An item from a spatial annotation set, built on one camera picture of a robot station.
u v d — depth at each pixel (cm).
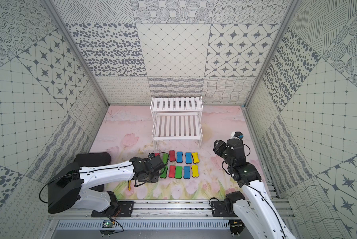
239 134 66
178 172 86
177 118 96
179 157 93
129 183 82
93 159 92
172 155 93
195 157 91
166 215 73
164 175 70
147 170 61
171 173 84
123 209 73
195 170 86
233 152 55
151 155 78
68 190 41
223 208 73
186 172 86
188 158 93
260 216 45
